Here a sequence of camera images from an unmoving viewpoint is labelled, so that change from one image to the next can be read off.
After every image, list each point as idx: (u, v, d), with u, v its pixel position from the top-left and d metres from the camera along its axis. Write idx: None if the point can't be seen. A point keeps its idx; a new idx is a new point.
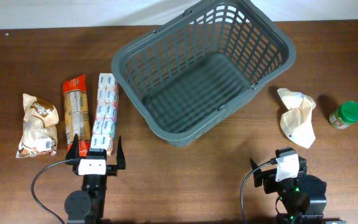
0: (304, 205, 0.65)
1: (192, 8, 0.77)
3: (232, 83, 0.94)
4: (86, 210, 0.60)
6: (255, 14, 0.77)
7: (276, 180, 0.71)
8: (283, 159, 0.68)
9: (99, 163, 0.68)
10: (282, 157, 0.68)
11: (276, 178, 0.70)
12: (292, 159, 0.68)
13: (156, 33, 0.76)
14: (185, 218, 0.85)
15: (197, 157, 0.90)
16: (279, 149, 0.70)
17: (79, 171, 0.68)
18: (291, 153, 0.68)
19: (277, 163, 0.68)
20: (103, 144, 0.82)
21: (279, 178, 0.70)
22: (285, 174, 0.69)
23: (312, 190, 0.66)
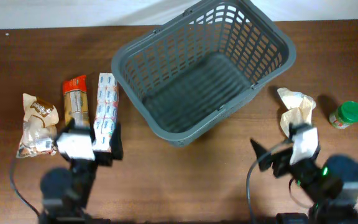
0: (335, 186, 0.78)
1: (192, 7, 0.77)
3: (232, 83, 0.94)
4: None
6: (255, 14, 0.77)
7: (291, 162, 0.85)
8: (302, 137, 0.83)
9: None
10: (302, 134, 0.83)
11: (292, 160, 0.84)
12: (312, 136, 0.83)
13: (156, 32, 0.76)
14: (185, 218, 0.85)
15: (197, 157, 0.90)
16: (299, 129, 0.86)
17: (67, 150, 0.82)
18: (311, 129, 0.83)
19: (297, 141, 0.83)
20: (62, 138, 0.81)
21: (296, 159, 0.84)
22: (309, 151, 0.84)
23: (345, 173, 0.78)
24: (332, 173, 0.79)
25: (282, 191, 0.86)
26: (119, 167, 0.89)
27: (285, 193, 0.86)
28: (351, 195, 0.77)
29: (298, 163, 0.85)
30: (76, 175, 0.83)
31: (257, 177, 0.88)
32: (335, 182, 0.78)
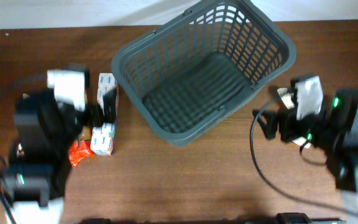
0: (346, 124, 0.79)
1: (192, 8, 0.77)
3: (232, 83, 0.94)
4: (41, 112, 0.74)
6: (255, 14, 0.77)
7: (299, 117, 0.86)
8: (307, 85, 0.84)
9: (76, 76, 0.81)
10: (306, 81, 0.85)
11: (299, 114, 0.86)
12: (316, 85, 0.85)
13: (156, 33, 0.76)
14: (185, 218, 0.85)
15: (197, 156, 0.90)
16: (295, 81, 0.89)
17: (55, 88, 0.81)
18: (314, 78, 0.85)
19: (299, 89, 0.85)
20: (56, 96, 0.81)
21: (303, 112, 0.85)
22: (314, 103, 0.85)
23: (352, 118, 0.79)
24: (344, 98, 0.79)
25: (282, 191, 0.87)
26: (120, 166, 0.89)
27: (284, 193, 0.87)
28: None
29: (307, 116, 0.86)
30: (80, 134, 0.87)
31: (257, 177, 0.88)
32: (350, 106, 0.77)
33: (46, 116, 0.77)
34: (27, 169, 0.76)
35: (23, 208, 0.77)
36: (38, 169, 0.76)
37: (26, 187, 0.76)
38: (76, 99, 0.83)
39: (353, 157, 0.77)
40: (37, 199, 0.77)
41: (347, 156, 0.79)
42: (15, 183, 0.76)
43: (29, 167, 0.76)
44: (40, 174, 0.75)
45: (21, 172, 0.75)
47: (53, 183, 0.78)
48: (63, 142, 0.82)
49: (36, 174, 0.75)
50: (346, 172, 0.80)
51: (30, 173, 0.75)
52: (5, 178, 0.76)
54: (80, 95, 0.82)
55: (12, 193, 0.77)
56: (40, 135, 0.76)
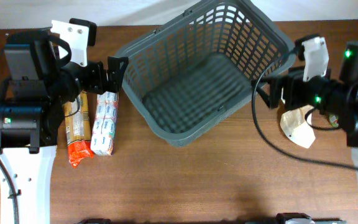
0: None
1: (192, 8, 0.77)
3: (232, 83, 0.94)
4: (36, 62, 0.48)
6: (255, 14, 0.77)
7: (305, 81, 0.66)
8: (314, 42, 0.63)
9: (80, 30, 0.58)
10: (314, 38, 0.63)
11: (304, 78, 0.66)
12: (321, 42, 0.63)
13: (156, 33, 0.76)
14: (185, 218, 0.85)
15: (197, 156, 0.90)
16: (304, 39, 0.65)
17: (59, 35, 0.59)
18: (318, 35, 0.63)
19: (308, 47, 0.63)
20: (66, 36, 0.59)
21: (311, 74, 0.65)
22: (321, 64, 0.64)
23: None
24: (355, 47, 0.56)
25: (281, 191, 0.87)
26: (119, 167, 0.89)
27: (284, 193, 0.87)
28: None
29: (314, 79, 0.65)
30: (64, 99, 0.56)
31: (256, 177, 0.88)
32: None
33: (43, 57, 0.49)
34: (18, 109, 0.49)
35: (16, 163, 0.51)
36: (28, 110, 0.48)
37: (16, 127, 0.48)
38: (77, 54, 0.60)
39: None
40: (28, 142, 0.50)
41: None
42: (2, 129, 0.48)
43: (20, 107, 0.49)
44: (28, 116, 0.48)
45: (11, 114, 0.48)
47: (44, 124, 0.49)
48: (64, 78, 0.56)
49: (25, 115, 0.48)
50: None
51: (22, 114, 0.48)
52: None
54: (83, 51, 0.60)
55: (0, 137, 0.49)
56: (30, 69, 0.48)
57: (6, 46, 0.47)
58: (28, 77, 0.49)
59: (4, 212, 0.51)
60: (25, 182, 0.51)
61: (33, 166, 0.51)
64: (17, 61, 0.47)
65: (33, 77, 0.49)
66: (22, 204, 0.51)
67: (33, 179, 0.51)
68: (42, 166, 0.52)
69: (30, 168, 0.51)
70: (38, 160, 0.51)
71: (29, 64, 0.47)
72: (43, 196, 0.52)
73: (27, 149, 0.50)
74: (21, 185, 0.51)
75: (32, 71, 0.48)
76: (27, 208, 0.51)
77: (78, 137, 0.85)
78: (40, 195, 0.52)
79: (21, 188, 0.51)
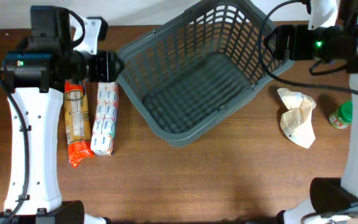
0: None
1: (191, 8, 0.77)
3: (232, 83, 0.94)
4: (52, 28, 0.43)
6: (256, 15, 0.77)
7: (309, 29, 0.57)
8: None
9: (93, 23, 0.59)
10: None
11: (309, 25, 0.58)
12: None
13: (156, 33, 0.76)
14: (185, 218, 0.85)
15: (197, 156, 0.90)
16: None
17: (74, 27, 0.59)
18: None
19: None
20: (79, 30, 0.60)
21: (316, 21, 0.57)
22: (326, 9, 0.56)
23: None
24: None
25: (281, 191, 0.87)
26: (119, 167, 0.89)
27: (284, 193, 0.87)
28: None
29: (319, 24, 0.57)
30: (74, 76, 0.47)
31: (256, 177, 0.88)
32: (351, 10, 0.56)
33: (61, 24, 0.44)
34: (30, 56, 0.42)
35: (25, 98, 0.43)
36: (39, 56, 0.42)
37: (28, 72, 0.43)
38: (86, 42, 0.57)
39: None
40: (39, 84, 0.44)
41: None
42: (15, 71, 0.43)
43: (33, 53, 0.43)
44: (40, 61, 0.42)
45: (23, 57, 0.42)
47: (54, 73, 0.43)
48: (81, 53, 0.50)
49: (36, 61, 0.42)
50: None
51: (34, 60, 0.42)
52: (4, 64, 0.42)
54: (94, 38, 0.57)
55: (13, 81, 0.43)
56: (50, 25, 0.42)
57: (31, 6, 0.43)
58: (45, 33, 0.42)
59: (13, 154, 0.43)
60: (35, 119, 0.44)
61: (42, 102, 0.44)
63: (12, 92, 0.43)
64: (36, 20, 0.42)
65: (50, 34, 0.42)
66: (33, 144, 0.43)
67: (43, 116, 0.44)
68: (51, 105, 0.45)
69: (40, 104, 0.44)
70: (48, 97, 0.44)
71: (50, 22, 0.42)
72: (51, 140, 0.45)
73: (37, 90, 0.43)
74: (32, 121, 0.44)
75: (49, 30, 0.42)
76: (36, 150, 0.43)
77: (78, 137, 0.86)
78: (48, 136, 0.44)
79: (32, 126, 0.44)
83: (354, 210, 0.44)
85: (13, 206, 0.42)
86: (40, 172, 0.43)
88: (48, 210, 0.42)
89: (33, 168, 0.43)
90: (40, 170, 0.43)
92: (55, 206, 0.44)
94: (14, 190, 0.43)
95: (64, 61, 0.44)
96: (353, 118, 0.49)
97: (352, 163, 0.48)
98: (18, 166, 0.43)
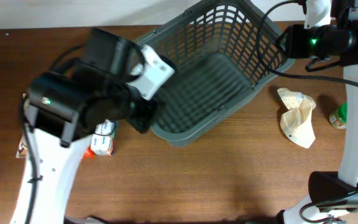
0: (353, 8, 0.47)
1: (192, 8, 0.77)
3: (232, 83, 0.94)
4: (109, 60, 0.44)
6: (256, 14, 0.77)
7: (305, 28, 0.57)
8: None
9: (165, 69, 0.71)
10: None
11: (305, 25, 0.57)
12: None
13: (156, 33, 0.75)
14: (185, 218, 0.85)
15: (197, 156, 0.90)
16: None
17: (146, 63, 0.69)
18: None
19: None
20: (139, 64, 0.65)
21: (310, 20, 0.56)
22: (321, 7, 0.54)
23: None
24: None
25: (282, 191, 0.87)
26: (119, 167, 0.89)
27: (284, 193, 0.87)
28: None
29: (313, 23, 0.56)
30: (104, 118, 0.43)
31: (256, 177, 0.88)
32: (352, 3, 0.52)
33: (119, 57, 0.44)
34: (65, 91, 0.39)
35: (43, 147, 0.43)
36: (71, 94, 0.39)
37: (53, 111, 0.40)
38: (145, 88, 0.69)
39: None
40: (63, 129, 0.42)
41: (356, 23, 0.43)
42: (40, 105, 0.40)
43: (67, 88, 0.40)
44: (73, 102, 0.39)
45: (55, 93, 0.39)
47: (84, 117, 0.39)
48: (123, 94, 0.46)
49: (68, 100, 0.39)
50: (355, 41, 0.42)
51: (67, 97, 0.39)
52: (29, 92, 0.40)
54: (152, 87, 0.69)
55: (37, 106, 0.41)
56: (105, 58, 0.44)
57: (99, 31, 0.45)
58: (97, 64, 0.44)
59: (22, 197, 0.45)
60: (48, 172, 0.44)
61: (60, 158, 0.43)
63: (32, 131, 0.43)
64: (98, 47, 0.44)
65: (104, 67, 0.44)
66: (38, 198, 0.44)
67: (57, 170, 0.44)
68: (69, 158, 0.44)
69: (57, 159, 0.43)
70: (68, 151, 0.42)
71: (109, 53, 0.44)
72: (60, 194, 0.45)
73: (58, 140, 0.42)
74: (43, 172, 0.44)
75: (105, 63, 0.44)
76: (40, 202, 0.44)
77: None
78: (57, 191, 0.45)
79: (43, 176, 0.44)
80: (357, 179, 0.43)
83: (350, 200, 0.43)
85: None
86: None
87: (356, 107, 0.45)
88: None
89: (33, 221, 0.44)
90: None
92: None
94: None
95: (103, 104, 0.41)
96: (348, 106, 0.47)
97: (347, 154, 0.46)
98: (22, 212, 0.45)
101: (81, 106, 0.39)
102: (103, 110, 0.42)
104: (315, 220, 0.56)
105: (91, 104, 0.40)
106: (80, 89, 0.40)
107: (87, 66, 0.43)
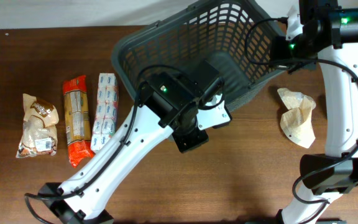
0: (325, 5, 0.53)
1: (196, 4, 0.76)
3: (232, 82, 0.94)
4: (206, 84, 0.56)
6: (258, 14, 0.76)
7: (286, 40, 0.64)
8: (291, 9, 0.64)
9: None
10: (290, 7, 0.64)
11: (286, 37, 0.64)
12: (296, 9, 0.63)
13: (158, 26, 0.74)
14: (185, 218, 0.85)
15: (197, 157, 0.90)
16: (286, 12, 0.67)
17: None
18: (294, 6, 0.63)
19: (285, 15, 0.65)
20: (212, 102, 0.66)
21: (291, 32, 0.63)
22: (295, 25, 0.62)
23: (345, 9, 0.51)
24: None
25: (282, 191, 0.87)
26: None
27: (284, 193, 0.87)
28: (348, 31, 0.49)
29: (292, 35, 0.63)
30: (188, 120, 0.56)
31: (256, 177, 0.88)
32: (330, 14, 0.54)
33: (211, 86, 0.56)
34: (178, 91, 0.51)
35: (145, 119, 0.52)
36: (181, 92, 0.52)
37: (161, 97, 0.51)
38: None
39: (325, 14, 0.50)
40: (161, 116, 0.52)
41: (322, 13, 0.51)
42: (154, 92, 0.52)
43: (176, 88, 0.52)
44: (179, 99, 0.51)
45: (168, 87, 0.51)
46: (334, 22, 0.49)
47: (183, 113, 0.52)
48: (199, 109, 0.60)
49: (176, 97, 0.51)
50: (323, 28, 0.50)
51: (178, 93, 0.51)
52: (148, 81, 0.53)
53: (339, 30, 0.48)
54: None
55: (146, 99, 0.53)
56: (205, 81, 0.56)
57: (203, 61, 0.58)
58: (199, 83, 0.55)
59: (101, 152, 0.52)
60: (137, 141, 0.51)
61: (154, 132, 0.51)
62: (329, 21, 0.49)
63: (140, 106, 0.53)
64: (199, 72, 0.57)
65: (202, 86, 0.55)
66: (119, 157, 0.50)
67: (145, 142, 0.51)
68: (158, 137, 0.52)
69: (151, 133, 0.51)
70: (161, 130, 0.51)
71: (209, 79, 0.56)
72: (132, 164, 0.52)
73: (157, 119, 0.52)
74: (133, 139, 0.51)
75: (204, 85, 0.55)
76: (118, 162, 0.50)
77: (78, 137, 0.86)
78: (134, 158, 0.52)
79: (130, 142, 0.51)
80: (343, 147, 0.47)
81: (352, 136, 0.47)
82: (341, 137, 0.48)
83: (337, 168, 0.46)
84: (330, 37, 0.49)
85: (68, 191, 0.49)
86: (105, 183, 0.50)
87: (332, 88, 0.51)
88: (84, 218, 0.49)
89: (101, 178, 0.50)
90: (105, 184, 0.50)
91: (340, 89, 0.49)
92: (91, 218, 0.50)
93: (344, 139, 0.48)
94: (79, 181, 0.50)
95: (191, 112, 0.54)
96: (326, 85, 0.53)
97: (330, 131, 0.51)
98: (95, 165, 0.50)
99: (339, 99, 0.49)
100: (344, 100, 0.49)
101: (185, 105, 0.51)
102: (189, 115, 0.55)
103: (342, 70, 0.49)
104: (316, 201, 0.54)
105: (188, 107, 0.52)
106: (188, 92, 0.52)
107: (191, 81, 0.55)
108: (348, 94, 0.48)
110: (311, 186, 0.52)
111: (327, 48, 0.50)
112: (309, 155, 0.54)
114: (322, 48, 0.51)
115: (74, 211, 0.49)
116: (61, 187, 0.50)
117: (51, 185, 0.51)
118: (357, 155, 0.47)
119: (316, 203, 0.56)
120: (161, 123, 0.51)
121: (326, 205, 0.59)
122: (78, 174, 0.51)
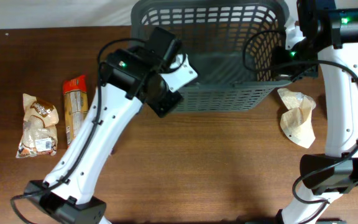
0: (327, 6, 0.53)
1: None
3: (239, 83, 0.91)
4: (161, 52, 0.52)
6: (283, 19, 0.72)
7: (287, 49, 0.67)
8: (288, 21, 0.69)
9: None
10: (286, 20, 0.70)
11: (286, 46, 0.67)
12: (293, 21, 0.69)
13: None
14: (185, 218, 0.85)
15: (197, 157, 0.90)
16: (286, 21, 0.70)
17: None
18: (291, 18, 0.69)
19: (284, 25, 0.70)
20: (176, 62, 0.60)
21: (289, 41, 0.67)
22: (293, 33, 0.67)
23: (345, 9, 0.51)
24: None
25: (282, 191, 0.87)
26: (119, 167, 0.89)
27: (284, 193, 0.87)
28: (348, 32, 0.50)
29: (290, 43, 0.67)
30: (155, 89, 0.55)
31: (257, 177, 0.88)
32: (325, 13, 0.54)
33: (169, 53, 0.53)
34: (135, 65, 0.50)
35: (113, 96, 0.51)
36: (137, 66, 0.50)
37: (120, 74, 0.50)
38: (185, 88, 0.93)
39: (326, 13, 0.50)
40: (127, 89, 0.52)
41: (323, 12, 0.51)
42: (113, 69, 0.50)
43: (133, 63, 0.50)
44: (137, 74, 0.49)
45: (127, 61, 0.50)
46: (334, 21, 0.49)
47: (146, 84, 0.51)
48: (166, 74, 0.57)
49: (133, 72, 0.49)
50: (322, 28, 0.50)
51: (137, 64, 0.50)
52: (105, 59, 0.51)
53: (339, 30, 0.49)
54: None
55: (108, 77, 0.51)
56: (161, 48, 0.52)
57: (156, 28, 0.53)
58: (156, 51, 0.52)
59: (78, 137, 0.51)
60: (109, 118, 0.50)
61: (121, 107, 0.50)
62: (330, 21, 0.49)
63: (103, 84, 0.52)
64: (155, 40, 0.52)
65: (160, 54, 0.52)
66: (95, 137, 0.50)
67: (117, 118, 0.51)
68: (130, 109, 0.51)
69: (122, 107, 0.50)
70: (130, 103, 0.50)
71: (165, 45, 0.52)
72: (110, 142, 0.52)
73: (123, 93, 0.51)
74: (105, 117, 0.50)
75: (161, 51, 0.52)
76: (95, 143, 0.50)
77: None
78: (110, 135, 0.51)
79: (103, 121, 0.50)
80: (343, 147, 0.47)
81: (352, 135, 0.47)
82: (340, 137, 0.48)
83: (337, 165, 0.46)
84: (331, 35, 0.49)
85: (54, 182, 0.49)
86: (87, 165, 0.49)
87: (332, 88, 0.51)
88: (77, 203, 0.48)
89: (84, 161, 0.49)
90: (89, 166, 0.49)
91: (340, 88, 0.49)
92: (84, 201, 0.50)
93: (344, 139, 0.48)
94: (63, 170, 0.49)
95: (155, 82, 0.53)
96: (325, 84, 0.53)
97: (330, 130, 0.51)
98: (73, 150, 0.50)
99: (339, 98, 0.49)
100: (343, 99, 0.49)
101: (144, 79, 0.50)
102: (155, 84, 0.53)
103: (343, 71, 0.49)
104: (316, 201, 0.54)
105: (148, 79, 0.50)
106: (145, 62, 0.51)
107: (147, 51, 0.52)
108: (347, 93, 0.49)
110: (311, 186, 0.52)
111: (327, 48, 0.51)
112: (309, 155, 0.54)
114: (323, 48, 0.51)
115: (64, 199, 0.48)
116: (46, 180, 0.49)
117: (36, 182, 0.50)
118: (357, 155, 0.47)
119: (316, 203, 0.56)
120: (128, 96, 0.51)
121: (326, 205, 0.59)
122: (59, 165, 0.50)
